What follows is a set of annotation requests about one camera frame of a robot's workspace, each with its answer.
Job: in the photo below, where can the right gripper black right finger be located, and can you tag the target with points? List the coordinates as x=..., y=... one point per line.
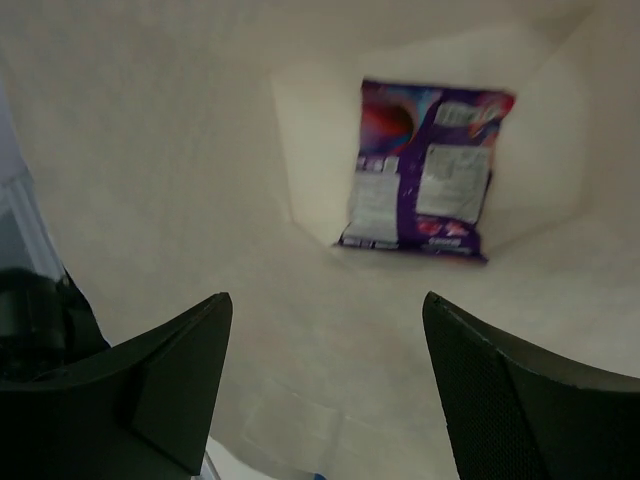
x=514, y=410

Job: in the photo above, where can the blue patterned paper bag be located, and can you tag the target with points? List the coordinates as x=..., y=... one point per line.
x=185, y=148

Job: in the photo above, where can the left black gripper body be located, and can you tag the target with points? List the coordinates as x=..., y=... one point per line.
x=46, y=325

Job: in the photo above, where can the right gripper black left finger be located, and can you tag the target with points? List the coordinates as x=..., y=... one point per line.
x=139, y=410

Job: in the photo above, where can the purple snack packet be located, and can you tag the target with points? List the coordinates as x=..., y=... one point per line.
x=424, y=167

